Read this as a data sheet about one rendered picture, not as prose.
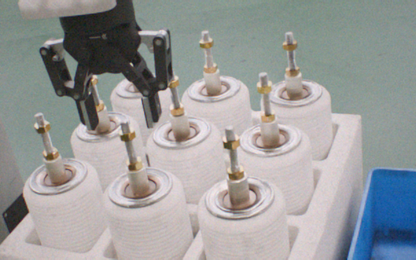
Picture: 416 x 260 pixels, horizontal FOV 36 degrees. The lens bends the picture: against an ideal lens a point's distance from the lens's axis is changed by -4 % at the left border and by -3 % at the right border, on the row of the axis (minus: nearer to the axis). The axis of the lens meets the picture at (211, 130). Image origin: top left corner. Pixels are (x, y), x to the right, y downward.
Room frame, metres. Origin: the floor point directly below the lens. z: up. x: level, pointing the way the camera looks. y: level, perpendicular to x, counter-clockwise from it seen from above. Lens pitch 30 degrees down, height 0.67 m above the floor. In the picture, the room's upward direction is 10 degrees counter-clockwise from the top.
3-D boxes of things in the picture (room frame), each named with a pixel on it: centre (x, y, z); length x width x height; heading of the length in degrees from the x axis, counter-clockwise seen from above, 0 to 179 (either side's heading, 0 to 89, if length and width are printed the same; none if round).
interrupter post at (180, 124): (0.72, 0.04, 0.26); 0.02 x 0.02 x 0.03
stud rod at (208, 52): (0.83, -0.01, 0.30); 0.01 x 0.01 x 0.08; 71
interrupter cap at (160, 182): (0.62, 0.09, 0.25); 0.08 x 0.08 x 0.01
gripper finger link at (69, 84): (0.63, 0.14, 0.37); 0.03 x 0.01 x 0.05; 75
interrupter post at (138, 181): (0.62, 0.09, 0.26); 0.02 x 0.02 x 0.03
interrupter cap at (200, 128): (0.72, 0.04, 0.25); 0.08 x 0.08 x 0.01
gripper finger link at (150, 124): (0.61, 0.06, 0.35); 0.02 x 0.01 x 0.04; 165
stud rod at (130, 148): (0.62, 0.09, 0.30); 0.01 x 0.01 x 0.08; 46
